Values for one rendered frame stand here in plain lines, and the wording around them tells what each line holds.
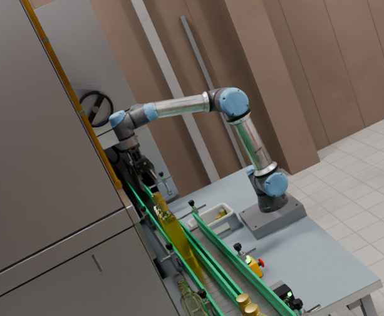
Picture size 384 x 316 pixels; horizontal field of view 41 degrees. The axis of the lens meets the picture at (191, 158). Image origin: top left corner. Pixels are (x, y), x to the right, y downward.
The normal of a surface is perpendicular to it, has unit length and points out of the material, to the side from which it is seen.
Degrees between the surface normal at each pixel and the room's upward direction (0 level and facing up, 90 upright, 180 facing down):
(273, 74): 90
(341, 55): 90
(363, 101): 90
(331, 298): 0
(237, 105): 81
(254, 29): 90
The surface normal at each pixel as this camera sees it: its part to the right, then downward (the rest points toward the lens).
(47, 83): 0.29, 0.18
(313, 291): -0.39, -0.88
